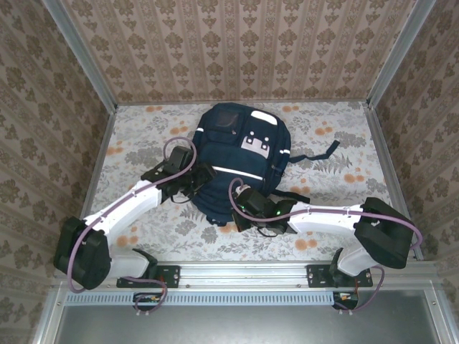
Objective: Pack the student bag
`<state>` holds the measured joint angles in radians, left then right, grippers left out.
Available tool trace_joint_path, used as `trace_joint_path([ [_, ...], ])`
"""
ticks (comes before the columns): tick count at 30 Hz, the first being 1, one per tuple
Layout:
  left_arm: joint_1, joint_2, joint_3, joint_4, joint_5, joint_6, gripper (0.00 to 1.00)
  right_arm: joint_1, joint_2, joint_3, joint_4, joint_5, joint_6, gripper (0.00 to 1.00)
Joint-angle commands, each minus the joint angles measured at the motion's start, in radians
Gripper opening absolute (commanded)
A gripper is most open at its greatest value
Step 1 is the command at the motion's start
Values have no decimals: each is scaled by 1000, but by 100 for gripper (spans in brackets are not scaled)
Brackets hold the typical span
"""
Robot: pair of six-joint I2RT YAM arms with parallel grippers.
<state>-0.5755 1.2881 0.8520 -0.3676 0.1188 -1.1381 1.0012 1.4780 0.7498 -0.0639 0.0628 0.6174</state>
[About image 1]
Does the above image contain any navy blue backpack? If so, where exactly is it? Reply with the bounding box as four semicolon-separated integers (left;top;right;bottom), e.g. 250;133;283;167
189;102;341;226

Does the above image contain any floral tablecloth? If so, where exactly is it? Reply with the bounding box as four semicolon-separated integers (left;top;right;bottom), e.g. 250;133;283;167
77;102;410;262

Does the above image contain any grey metal sheet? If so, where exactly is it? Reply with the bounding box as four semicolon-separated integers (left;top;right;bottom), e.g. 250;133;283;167
34;289;459;344

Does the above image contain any black connector with orange plug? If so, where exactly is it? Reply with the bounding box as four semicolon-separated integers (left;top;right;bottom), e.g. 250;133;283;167
133;292;163;312
332;291;359;311

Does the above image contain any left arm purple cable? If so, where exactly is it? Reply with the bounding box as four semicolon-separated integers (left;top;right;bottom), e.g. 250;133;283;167
67;135;198;318

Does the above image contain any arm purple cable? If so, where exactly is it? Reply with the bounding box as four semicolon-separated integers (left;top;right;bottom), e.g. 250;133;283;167
67;135;198;318
228;178;424;316

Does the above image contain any right gripper thin black cable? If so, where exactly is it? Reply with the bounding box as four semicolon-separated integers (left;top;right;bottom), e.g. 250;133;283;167
256;220;286;238

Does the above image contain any gripper thin black cable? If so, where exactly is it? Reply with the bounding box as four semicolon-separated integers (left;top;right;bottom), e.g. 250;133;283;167
168;189;193;206
256;220;286;238

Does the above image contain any left gripper thin black cable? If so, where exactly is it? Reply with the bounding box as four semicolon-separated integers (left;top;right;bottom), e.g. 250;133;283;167
168;189;193;206

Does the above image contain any long aluminium frame rail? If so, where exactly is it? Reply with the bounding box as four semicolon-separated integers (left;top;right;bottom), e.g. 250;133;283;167
53;260;439;290

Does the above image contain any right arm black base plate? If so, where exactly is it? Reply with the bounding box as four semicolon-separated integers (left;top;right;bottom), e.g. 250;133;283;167
306;264;374;289

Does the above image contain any grey slotted cable duct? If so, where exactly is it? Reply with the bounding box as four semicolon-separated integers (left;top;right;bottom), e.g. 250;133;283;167
65;290;336;307

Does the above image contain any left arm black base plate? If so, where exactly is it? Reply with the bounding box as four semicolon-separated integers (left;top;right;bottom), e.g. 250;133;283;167
116;264;181;289

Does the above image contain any aluminium corner post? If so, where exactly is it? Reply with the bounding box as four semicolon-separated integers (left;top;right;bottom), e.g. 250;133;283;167
42;0;118;110
367;0;437;107

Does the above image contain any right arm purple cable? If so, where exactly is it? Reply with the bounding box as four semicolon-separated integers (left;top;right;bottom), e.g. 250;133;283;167
228;178;424;316

